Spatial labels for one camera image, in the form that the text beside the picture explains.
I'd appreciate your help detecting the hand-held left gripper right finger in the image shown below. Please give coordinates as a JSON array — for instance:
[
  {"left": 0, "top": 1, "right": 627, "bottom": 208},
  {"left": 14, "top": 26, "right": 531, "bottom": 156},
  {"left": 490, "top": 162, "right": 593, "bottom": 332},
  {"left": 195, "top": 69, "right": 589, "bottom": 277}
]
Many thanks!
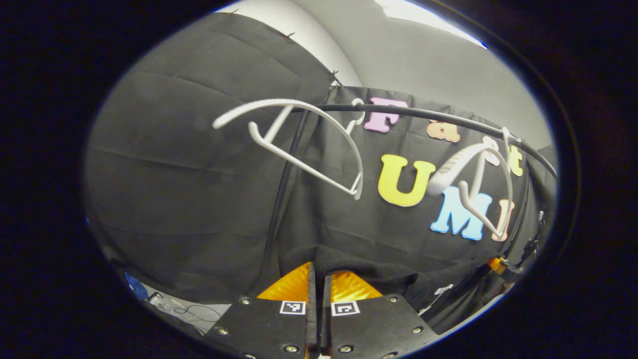
[{"left": 320, "top": 270, "right": 443, "bottom": 359}]

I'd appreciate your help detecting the tangled thin cable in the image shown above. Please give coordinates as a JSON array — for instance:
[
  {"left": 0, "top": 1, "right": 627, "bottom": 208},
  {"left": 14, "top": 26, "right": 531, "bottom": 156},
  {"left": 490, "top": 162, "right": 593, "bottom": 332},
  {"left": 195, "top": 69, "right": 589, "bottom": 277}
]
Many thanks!
[{"left": 150, "top": 292, "right": 223, "bottom": 325}]

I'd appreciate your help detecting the black knit garment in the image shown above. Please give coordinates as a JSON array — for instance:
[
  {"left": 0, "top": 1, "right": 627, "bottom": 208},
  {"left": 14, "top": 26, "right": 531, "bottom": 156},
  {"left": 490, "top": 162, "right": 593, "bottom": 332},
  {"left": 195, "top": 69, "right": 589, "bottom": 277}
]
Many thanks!
[{"left": 315, "top": 245, "right": 504, "bottom": 334}]

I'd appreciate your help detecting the large ceiling light panel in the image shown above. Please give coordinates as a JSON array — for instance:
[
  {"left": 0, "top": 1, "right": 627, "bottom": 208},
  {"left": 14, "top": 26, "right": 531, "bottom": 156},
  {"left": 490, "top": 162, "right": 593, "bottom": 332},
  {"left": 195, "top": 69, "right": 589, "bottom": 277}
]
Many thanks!
[{"left": 374, "top": 0, "right": 488, "bottom": 49}]

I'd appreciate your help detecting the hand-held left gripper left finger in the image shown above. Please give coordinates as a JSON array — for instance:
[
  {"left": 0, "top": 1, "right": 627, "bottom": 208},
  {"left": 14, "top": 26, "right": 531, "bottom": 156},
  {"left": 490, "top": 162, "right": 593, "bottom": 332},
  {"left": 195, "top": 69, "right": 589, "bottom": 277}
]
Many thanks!
[{"left": 203, "top": 261, "right": 319, "bottom": 359}]

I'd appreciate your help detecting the white plastic hanger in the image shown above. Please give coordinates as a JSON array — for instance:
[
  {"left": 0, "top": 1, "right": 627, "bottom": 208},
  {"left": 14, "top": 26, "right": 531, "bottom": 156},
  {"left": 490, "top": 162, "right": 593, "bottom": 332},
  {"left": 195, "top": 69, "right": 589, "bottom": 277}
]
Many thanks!
[
  {"left": 212, "top": 98, "right": 365, "bottom": 201},
  {"left": 427, "top": 127, "right": 515, "bottom": 242}
]

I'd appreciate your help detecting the black metal clothes rack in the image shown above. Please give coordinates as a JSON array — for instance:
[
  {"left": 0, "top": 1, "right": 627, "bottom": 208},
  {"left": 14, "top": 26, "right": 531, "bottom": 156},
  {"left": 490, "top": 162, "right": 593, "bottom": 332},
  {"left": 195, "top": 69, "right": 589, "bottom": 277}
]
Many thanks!
[{"left": 262, "top": 102, "right": 559, "bottom": 280}]

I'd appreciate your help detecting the blue object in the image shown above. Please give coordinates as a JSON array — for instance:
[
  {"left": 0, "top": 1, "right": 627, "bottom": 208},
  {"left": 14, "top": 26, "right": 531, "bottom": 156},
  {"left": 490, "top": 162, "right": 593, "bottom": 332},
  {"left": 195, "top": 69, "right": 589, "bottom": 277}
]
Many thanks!
[{"left": 124, "top": 272, "right": 150, "bottom": 301}]

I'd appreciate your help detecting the black backdrop cloth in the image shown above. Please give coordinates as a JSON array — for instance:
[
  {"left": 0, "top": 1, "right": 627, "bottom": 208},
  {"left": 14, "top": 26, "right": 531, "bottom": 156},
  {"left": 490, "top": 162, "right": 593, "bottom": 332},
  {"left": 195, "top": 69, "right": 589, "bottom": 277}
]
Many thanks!
[{"left": 85, "top": 12, "right": 559, "bottom": 310}]

